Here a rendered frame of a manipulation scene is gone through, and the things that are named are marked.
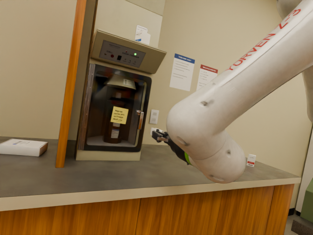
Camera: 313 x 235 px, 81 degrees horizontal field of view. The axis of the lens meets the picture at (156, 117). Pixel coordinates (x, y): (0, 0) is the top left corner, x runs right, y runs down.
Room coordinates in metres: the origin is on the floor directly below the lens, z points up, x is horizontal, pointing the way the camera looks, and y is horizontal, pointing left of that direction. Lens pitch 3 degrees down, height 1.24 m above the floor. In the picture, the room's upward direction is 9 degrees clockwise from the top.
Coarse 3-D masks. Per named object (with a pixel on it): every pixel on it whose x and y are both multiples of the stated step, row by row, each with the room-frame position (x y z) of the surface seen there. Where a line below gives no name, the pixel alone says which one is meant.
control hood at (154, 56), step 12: (96, 36) 0.75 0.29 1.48; (108, 36) 0.76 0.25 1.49; (120, 36) 0.77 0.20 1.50; (96, 48) 0.79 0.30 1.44; (132, 48) 0.82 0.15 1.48; (144, 48) 0.83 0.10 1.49; (156, 48) 0.85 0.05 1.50; (108, 60) 0.84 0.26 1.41; (144, 60) 0.88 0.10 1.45; (156, 60) 0.90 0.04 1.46
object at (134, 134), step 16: (96, 64) 0.83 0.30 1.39; (96, 80) 0.84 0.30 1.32; (112, 80) 0.87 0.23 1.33; (128, 80) 0.91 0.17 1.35; (144, 80) 0.94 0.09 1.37; (96, 96) 0.84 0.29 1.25; (112, 96) 0.88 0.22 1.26; (128, 96) 0.91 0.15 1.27; (144, 96) 0.95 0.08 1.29; (96, 112) 0.85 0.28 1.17; (128, 112) 0.92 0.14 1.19; (144, 112) 0.96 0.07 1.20; (96, 128) 0.85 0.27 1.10; (112, 128) 0.89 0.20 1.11; (128, 128) 0.92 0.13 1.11; (96, 144) 0.86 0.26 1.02; (112, 144) 0.89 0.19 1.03; (128, 144) 0.93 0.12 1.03
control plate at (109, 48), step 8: (104, 40) 0.77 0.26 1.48; (104, 48) 0.79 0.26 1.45; (112, 48) 0.80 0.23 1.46; (120, 48) 0.81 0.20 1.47; (128, 48) 0.82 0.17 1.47; (104, 56) 0.82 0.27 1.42; (128, 56) 0.85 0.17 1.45; (136, 56) 0.85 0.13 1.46; (128, 64) 0.88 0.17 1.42; (136, 64) 0.89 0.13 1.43
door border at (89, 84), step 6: (90, 72) 0.82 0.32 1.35; (90, 78) 0.83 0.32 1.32; (90, 84) 0.83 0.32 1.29; (90, 90) 0.83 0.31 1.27; (90, 96) 0.83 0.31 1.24; (84, 108) 0.82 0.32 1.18; (84, 114) 0.82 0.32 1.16; (84, 120) 0.83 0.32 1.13; (84, 126) 0.83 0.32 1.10; (84, 132) 0.83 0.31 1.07; (84, 138) 0.83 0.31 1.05
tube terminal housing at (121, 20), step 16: (96, 0) 0.88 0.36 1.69; (112, 0) 0.86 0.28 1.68; (96, 16) 0.83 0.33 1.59; (112, 16) 0.86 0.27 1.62; (128, 16) 0.90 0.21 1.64; (144, 16) 0.93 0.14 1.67; (160, 16) 0.97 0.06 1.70; (112, 32) 0.87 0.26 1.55; (128, 32) 0.90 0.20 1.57; (112, 64) 0.88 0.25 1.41; (80, 112) 0.92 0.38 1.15; (80, 128) 0.83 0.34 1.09; (144, 128) 0.98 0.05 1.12; (112, 160) 0.91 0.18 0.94; (128, 160) 0.95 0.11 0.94
